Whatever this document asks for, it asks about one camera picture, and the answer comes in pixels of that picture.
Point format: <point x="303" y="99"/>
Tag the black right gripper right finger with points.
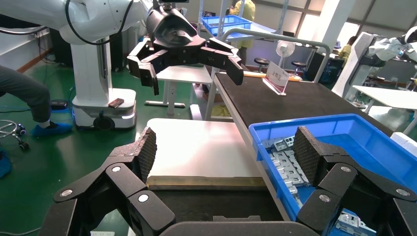
<point x="335" y="174"/>

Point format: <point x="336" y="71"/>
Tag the black round stool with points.
<point x="298" y="64"/>
<point x="261" y="61"/>

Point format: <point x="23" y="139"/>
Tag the person leg in grey trousers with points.
<point x="22" y="88"/>

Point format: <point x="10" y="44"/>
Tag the blue shoe cover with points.
<point x="4" y="164"/>
<point x="52" y="129"/>

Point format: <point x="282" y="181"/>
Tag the yellow cloth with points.
<point x="221" y="111"/>

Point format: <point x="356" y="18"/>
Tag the person in yellow coat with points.
<point x="346" y="50"/>

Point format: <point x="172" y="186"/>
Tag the large blue plastic bin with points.
<point x="368" y="140"/>

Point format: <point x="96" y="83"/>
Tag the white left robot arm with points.
<point x="91" y="13"/>

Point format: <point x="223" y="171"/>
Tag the white power strip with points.
<point x="102" y="234"/>

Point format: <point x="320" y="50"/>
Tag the white neighbouring robot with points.
<point x="358" y="58"/>

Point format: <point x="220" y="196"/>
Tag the small white foam block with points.
<point x="405" y="143"/>

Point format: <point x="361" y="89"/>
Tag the white work desk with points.
<point x="391" y="97"/>

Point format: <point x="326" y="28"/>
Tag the black box on floor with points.
<point x="59" y="105"/>

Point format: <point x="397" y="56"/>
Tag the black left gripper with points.
<point x="172" y="32"/>

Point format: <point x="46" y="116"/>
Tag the grey ladder-shaped metal part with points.
<point x="284" y="143"/>

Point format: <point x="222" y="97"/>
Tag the perforated grey metal plate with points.
<point x="283" y="161"/>
<point x="293" y="177"/>

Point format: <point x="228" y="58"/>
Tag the small blue plastic bin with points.
<point x="228" y="24"/>

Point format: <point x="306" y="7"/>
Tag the stacked grey metal part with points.
<point x="268" y="145"/>

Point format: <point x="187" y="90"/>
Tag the small black handheld device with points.
<point x="116" y="103"/>

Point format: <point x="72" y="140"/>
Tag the notched grey metal part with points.
<point x="353" y="224"/>

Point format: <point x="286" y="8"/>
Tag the white desk with T-legs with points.
<point x="185" y="75"/>

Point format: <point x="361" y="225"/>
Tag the standing person in yellow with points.
<point x="247" y="9"/>

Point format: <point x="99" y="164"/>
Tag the white robot torso and base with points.
<point x="88" y="75"/>

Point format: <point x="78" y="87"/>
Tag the grey table rail tube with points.
<point x="260" y="33"/>

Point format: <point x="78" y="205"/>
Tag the white standing fan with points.
<point x="285" y="49"/>

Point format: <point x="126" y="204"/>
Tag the chair base with casters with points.
<point x="20" y="130"/>

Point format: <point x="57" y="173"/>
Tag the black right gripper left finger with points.
<point x="123" y="177"/>

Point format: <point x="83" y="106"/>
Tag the acrylic sign stand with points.
<point x="277" y="76"/>

